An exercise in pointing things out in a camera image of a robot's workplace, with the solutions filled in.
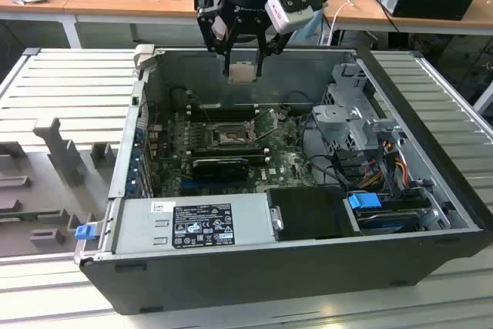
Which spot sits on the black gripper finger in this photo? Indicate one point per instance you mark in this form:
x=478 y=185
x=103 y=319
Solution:
x=260 y=59
x=204 y=28

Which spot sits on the silver CPU chip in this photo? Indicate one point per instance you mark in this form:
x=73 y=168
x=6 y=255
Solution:
x=242 y=72

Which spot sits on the black RAM slot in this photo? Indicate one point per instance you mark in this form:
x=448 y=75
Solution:
x=231 y=154
x=231 y=150
x=231 y=114
x=231 y=110
x=231 y=147
x=231 y=106
x=231 y=118

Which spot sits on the CPU socket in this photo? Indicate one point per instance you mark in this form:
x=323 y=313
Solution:
x=227 y=136

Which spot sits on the coin cell battery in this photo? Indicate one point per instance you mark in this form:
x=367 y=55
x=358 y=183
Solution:
x=286 y=114

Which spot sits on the grey metal drive cage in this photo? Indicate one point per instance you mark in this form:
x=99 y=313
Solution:
x=339 y=121

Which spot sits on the green motherboard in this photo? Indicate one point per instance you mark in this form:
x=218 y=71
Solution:
x=285 y=159

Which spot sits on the black graphics card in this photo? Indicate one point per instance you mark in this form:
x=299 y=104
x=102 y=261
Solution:
x=219 y=169

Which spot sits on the black plastic shroud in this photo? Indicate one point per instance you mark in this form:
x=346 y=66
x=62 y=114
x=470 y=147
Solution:
x=308 y=213

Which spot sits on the hard disk blue carrier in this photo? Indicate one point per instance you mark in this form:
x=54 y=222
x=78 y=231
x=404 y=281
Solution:
x=364 y=202

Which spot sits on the grey power supply unit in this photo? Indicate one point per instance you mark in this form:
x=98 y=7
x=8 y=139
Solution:
x=135 y=229

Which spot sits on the black open PC case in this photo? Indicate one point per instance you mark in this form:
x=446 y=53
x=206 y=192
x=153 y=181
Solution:
x=231 y=283

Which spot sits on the grey parts rack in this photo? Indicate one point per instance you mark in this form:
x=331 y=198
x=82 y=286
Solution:
x=46 y=190

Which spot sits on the metal disk bay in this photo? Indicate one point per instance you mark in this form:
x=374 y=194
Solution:
x=435 y=217

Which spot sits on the blue plastic case latch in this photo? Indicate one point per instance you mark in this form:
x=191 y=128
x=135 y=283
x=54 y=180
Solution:
x=84 y=232

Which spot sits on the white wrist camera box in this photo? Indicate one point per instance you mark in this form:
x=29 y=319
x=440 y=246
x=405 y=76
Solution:
x=287 y=11

